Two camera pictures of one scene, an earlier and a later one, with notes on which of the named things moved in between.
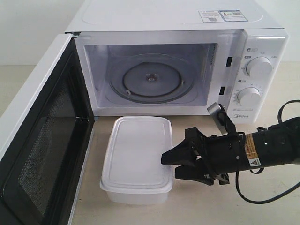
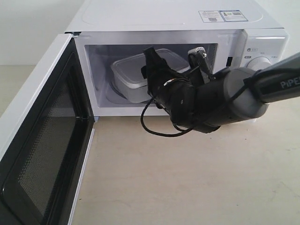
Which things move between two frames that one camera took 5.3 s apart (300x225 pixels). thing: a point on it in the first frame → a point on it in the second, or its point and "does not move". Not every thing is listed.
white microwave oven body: [176, 57] does not move
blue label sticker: [232, 15] does not move
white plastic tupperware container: [132, 172] → [130, 85]
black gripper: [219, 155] → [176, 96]
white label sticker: [208, 16] does not move
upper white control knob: [258, 67] does not move
